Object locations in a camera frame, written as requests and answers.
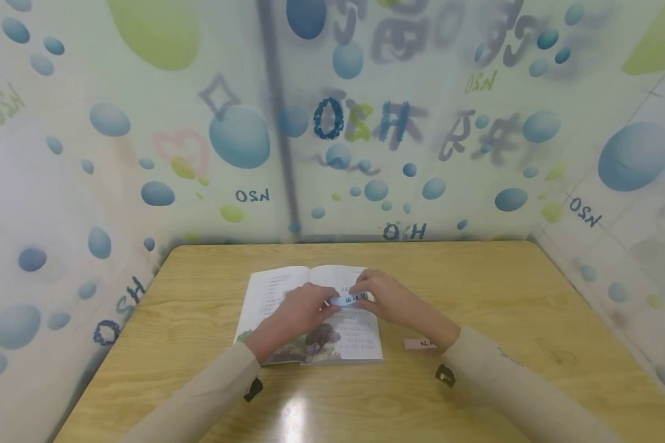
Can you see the open picture book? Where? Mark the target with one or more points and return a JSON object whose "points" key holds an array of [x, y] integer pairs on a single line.
{"points": [[310, 335]]}

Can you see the pink paper strip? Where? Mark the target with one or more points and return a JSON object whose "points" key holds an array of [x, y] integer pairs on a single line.
{"points": [[420, 344]]}

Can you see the person's right hand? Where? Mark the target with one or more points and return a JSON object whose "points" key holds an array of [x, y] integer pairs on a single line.
{"points": [[399, 304]]}

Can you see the black wrist band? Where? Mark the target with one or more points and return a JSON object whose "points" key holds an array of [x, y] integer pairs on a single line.
{"points": [[445, 375], [253, 389]]}

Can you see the person's left hand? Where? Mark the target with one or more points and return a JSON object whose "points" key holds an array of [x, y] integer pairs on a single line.
{"points": [[293, 320]]}

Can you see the person's left forearm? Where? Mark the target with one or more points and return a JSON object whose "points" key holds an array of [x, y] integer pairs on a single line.
{"points": [[197, 400]]}

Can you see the person's right forearm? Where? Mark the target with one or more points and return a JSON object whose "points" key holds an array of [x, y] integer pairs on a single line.
{"points": [[523, 394]]}

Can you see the person's right fingers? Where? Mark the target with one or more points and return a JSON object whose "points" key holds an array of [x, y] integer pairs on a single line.
{"points": [[366, 289]]}

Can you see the person's left fingers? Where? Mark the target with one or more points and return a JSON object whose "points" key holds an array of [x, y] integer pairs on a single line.
{"points": [[324, 301]]}

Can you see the blue paper strip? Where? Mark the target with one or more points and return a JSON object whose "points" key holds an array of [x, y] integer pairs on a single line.
{"points": [[350, 300]]}

